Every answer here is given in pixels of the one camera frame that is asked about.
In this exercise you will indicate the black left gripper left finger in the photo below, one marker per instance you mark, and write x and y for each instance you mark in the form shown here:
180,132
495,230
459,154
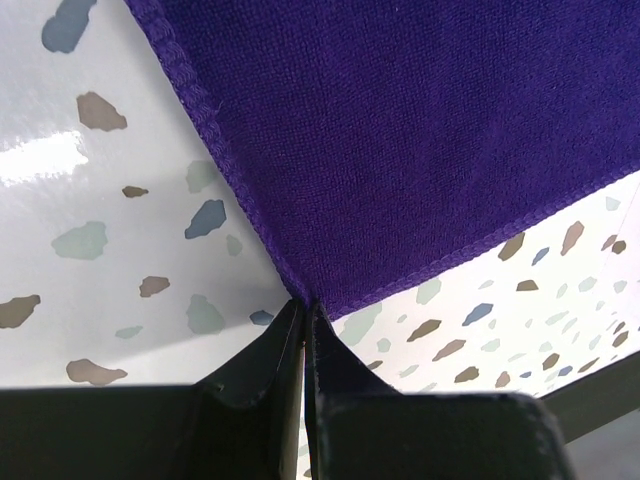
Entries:
239,422

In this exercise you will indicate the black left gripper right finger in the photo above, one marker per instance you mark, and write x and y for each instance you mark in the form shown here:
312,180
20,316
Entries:
359,427

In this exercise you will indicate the purple towel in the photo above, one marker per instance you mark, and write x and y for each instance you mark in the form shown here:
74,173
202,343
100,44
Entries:
376,144

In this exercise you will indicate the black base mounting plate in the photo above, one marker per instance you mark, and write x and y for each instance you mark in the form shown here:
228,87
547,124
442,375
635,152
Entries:
597,399

